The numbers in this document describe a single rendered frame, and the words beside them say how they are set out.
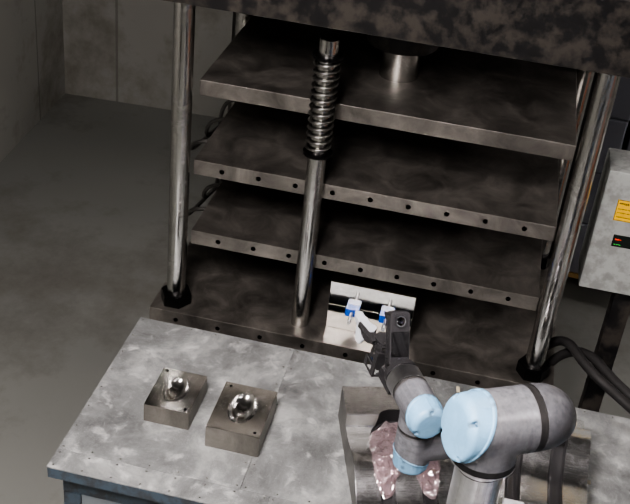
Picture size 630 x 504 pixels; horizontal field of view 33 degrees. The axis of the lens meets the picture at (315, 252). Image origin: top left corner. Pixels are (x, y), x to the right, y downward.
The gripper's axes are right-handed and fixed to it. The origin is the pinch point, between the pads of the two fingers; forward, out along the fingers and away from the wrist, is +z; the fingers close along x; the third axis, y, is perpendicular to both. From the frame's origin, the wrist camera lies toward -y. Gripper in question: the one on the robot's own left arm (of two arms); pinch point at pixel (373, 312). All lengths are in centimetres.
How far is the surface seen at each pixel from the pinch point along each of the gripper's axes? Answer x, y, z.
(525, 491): 54, 50, -6
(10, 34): -52, 87, 379
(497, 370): 77, 57, 53
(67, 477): -55, 76, 32
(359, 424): 20, 55, 27
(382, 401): 28, 51, 31
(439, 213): 50, 12, 70
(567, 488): 66, 49, -7
